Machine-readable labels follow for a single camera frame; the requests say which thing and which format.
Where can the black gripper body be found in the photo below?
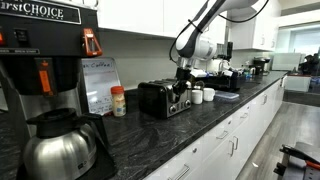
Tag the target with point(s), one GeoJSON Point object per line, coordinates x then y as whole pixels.
{"type": "Point", "coordinates": [182, 74]}

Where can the black and steel toaster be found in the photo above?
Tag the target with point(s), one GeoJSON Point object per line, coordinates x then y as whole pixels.
{"type": "Point", "coordinates": [156, 98]}

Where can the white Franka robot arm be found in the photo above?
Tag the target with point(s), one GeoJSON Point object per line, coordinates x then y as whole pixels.
{"type": "Point", "coordinates": [200, 46]}

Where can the white ceramic cup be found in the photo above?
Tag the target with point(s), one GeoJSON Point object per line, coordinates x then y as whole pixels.
{"type": "Point", "coordinates": [196, 96]}
{"type": "Point", "coordinates": [209, 94]}

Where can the black condiment organizer rack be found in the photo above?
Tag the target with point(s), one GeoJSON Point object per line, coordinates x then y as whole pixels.
{"type": "Point", "coordinates": [220, 81]}

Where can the tall black dispenser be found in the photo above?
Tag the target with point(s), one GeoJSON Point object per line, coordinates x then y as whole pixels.
{"type": "Point", "coordinates": [229, 50]}

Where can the creamer bottle orange lid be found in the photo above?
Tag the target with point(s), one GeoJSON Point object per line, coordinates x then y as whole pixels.
{"type": "Point", "coordinates": [118, 101]}

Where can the round steel drawer lock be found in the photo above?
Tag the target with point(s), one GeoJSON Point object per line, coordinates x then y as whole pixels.
{"type": "Point", "coordinates": [194, 150]}

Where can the white base cabinet row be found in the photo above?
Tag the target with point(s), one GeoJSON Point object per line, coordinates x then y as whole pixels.
{"type": "Point", "coordinates": [233, 140]}

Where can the handwritten whiteboard sign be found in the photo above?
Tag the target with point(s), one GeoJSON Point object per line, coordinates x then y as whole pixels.
{"type": "Point", "coordinates": [100, 83]}

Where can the small black coffee maker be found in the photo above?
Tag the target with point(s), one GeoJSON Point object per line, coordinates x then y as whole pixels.
{"type": "Point", "coordinates": [261, 65]}

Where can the white paper scrap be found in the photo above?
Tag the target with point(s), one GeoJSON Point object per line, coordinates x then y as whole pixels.
{"type": "Point", "coordinates": [255, 164]}

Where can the white side table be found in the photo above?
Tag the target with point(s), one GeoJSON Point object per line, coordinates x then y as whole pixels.
{"type": "Point", "coordinates": [297, 83]}

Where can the steel coffee carafe black lid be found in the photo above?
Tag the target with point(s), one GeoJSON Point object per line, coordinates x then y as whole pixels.
{"type": "Point", "coordinates": [60, 153]}

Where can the black cart with orange part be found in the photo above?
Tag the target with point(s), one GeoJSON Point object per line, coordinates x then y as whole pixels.
{"type": "Point", "coordinates": [296, 161]}

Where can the black commercial coffee brewer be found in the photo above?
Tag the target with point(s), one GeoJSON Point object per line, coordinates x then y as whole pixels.
{"type": "Point", "coordinates": [43, 40]}

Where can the white corner wall cabinet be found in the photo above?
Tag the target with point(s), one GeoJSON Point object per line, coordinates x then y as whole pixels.
{"type": "Point", "coordinates": [256, 30]}

